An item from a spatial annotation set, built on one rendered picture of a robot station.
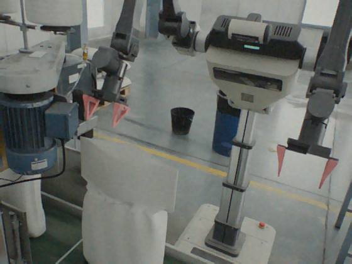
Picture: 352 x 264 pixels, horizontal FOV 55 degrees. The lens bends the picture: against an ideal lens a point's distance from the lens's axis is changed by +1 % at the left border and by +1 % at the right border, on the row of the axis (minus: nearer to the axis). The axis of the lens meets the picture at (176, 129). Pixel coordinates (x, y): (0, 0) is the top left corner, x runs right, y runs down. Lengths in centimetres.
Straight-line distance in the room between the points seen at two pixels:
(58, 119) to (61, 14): 31
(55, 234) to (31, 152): 95
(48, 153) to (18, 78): 26
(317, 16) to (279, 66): 764
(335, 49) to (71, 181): 167
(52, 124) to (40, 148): 9
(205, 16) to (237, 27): 838
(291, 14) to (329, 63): 820
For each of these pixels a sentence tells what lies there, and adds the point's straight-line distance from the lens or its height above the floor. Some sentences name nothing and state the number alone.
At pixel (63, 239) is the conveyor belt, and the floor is 38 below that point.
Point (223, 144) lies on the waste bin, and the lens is 356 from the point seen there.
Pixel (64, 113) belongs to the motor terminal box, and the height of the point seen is 130.
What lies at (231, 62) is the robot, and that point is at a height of 139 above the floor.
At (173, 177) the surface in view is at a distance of 130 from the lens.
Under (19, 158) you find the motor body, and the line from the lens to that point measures 112.
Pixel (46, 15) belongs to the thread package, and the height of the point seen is 156.
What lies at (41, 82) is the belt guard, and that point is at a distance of 101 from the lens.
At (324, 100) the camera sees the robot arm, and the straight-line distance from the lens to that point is 82.
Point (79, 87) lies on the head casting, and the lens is 148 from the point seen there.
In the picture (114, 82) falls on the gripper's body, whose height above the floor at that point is 138.
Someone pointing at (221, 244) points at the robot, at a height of 30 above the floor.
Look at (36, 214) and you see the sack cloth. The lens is 195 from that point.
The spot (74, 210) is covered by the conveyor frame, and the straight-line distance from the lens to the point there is 211.
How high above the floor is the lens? 169
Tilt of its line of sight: 24 degrees down
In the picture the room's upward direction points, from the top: 6 degrees clockwise
